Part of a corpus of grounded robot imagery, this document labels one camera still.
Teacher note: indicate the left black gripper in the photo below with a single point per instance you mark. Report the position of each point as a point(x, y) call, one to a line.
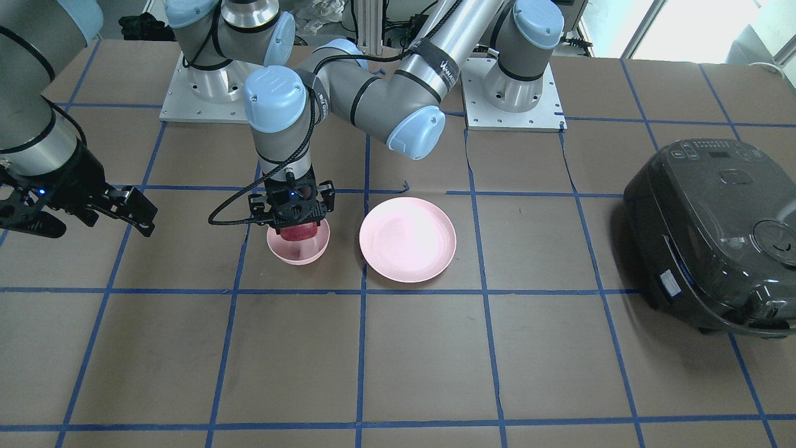
point(325, 195)

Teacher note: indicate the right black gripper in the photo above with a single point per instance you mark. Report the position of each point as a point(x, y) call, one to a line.
point(79, 178)

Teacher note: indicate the red apple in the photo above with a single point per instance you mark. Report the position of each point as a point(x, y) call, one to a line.
point(300, 232)

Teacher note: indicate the pink bowl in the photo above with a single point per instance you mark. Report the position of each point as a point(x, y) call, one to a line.
point(299, 253)

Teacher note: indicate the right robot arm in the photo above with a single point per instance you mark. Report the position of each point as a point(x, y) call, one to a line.
point(46, 164)

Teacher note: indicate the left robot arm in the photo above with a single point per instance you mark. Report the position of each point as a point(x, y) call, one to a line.
point(499, 49)

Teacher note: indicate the pink plate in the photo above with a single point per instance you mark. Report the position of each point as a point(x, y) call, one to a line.
point(408, 239)

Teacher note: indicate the black rice cooker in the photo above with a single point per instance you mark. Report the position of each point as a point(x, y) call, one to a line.
point(714, 223)

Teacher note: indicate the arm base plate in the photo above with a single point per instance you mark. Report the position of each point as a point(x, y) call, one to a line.
point(495, 102)
point(207, 97)

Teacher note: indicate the aluminium frame post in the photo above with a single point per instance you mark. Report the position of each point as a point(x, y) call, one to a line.
point(369, 26)

